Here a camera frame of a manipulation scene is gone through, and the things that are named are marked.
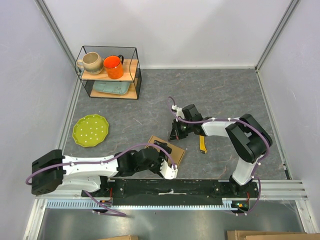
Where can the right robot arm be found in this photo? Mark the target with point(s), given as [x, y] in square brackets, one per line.
[250, 141]

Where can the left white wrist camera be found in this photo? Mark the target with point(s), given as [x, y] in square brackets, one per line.
[168, 172]

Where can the black wire wooden shelf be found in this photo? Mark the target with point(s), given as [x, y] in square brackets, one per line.
[131, 67]

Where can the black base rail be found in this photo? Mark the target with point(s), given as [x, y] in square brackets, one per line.
[175, 192]

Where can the cardboard piece bottom centre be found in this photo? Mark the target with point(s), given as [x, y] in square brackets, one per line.
[123, 237]

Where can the yellow-green dotted plate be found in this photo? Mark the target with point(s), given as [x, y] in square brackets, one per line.
[90, 130]

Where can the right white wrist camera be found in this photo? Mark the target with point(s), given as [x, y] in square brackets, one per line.
[177, 113]

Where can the brown cardboard express box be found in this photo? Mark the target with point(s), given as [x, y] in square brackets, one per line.
[177, 153]

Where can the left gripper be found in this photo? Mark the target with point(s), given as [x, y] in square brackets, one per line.
[163, 155]

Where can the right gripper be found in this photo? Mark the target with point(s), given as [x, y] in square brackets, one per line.
[174, 135]

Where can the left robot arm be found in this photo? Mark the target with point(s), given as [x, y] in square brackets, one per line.
[55, 171]

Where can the orange mug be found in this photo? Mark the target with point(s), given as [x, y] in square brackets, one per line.
[114, 66]

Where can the beige ceramic mug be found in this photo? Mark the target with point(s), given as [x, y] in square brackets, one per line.
[91, 62]

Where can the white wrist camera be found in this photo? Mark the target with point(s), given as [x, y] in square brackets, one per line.
[168, 172]
[177, 113]

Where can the light green tray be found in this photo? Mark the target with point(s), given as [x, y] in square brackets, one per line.
[112, 87]

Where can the yellow utility knife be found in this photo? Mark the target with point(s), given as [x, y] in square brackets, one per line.
[202, 145]

